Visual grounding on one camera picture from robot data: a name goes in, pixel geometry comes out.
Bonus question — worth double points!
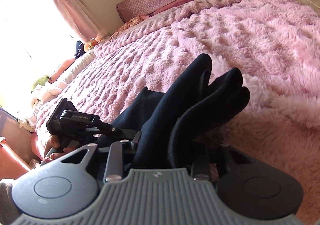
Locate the black pants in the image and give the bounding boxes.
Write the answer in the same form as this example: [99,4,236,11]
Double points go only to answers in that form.
[111,54,250,169]

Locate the person's left hand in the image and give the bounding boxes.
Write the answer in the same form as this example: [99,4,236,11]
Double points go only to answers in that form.
[42,135,77,164]

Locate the pile of white clothes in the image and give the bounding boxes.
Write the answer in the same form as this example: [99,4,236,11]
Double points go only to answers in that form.
[17,81,68,132]

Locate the green plush toy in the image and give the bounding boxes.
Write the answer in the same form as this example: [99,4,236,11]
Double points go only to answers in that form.
[31,75,52,92]

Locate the orange plastic bin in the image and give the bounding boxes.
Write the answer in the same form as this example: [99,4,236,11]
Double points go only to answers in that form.
[0,137,31,179]

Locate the dark blue cloth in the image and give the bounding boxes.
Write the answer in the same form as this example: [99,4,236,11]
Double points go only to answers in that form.
[74,41,85,59]

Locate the orange plush toy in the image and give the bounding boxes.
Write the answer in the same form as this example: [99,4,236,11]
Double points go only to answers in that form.
[84,38,97,52]

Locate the pink curtain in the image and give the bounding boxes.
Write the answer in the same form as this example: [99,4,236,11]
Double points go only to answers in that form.
[53,0,110,42]

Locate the fluffy pink blanket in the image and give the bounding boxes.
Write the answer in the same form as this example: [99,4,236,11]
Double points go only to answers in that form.
[35,0,320,225]

